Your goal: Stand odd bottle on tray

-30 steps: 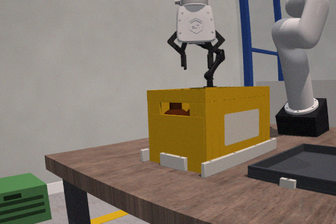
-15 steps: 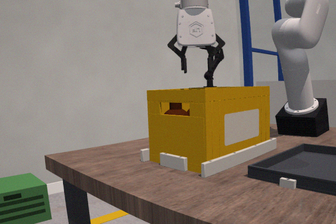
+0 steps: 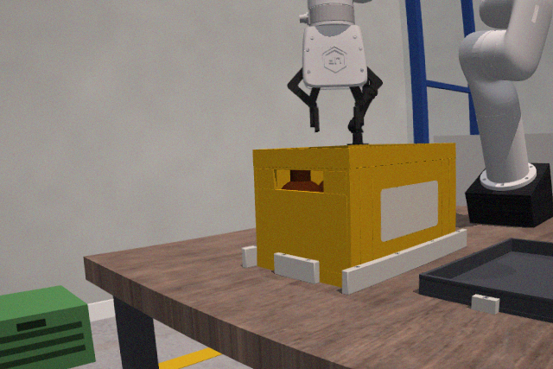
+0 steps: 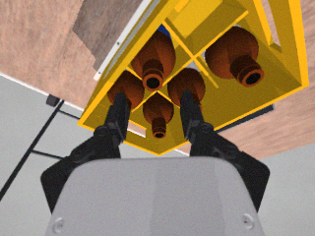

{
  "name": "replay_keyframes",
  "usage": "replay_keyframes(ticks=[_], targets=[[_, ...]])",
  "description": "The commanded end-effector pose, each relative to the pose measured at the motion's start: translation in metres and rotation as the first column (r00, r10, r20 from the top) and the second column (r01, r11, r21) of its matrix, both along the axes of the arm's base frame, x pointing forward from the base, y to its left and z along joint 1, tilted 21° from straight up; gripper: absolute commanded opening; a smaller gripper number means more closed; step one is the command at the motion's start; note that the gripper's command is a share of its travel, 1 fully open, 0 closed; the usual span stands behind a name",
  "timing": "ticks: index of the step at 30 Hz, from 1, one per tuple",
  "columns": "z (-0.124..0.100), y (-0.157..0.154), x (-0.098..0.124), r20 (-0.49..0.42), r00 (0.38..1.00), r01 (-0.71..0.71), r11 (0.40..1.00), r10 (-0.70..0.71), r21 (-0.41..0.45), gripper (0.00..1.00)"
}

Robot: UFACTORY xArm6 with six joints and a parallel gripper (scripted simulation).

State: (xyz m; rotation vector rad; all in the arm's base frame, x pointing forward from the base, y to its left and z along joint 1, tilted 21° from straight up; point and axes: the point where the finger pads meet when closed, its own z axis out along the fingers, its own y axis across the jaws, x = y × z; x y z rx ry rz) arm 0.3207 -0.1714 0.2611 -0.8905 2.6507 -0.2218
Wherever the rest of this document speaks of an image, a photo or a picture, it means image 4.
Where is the yellow wooden crate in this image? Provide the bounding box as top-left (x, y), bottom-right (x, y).
top-left (77, 0), bottom-right (286, 155)

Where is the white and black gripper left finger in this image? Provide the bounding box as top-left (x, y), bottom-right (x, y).
top-left (40, 92), bottom-right (130, 215)

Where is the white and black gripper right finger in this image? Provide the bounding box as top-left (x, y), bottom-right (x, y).
top-left (180, 90), bottom-right (270, 213)

